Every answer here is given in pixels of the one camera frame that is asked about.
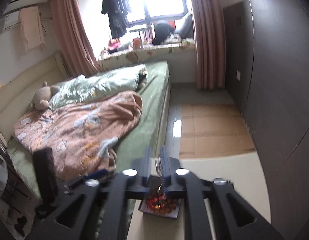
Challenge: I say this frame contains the left pink curtain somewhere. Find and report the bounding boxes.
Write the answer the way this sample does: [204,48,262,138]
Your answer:
[50,0,101,77]

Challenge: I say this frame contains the beige plush toy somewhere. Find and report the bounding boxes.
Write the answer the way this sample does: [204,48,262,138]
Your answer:
[29,81,61,111]

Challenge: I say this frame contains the pink items on windowsill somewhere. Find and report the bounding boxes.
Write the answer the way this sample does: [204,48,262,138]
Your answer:
[107,38,121,54]

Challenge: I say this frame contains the small dark metal bead bracelet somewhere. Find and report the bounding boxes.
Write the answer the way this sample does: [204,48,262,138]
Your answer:
[154,153,166,190]

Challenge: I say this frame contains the brown rudraksha bead bracelet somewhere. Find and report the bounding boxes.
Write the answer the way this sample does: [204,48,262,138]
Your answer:
[146,192,180,215]

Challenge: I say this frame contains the black jewelry box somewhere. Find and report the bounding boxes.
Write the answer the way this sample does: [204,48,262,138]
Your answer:
[138,176,182,219]

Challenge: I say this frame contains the beige hanging towel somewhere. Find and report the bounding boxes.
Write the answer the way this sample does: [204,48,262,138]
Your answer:
[19,6,45,52]

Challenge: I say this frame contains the dark grey wardrobe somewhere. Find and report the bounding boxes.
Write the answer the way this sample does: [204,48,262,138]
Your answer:
[223,0,309,239]

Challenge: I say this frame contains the dark hanging clothes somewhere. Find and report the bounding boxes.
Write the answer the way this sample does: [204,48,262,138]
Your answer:
[101,0,131,39]

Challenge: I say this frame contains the green floral duvet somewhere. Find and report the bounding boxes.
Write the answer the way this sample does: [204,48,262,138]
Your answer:
[49,64,148,111]

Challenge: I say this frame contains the pink patterned blanket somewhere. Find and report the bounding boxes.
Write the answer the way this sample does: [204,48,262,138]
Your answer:
[12,91,142,180]

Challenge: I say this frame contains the grey pillow on windowsill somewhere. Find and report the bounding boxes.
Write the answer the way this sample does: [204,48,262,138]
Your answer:
[175,13,194,40]

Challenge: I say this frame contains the cream padded headboard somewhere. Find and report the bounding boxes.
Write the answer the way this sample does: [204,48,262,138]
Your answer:
[0,51,69,147]

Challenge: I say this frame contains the red tassel bead string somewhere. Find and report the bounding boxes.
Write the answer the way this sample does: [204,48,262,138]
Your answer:
[145,194,168,209]

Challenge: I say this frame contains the floral windowsill cushion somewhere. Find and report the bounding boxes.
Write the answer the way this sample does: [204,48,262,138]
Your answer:
[97,39,195,71]

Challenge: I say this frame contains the pink curtain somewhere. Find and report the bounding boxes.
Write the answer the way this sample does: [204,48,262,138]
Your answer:
[191,0,226,90]
[50,0,101,77]

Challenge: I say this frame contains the white air conditioner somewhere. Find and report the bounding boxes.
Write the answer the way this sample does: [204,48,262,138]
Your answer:
[2,10,20,34]

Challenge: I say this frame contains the black bag on windowsill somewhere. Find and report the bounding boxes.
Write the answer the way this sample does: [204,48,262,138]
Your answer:
[152,20,175,46]

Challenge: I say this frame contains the white low table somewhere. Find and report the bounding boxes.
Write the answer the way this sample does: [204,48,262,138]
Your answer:
[127,153,275,239]

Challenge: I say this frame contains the green bed sheet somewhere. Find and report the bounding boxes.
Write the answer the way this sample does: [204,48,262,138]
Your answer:
[7,61,170,199]

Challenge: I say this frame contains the right pink curtain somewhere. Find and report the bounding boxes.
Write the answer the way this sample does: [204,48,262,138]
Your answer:
[191,0,226,90]

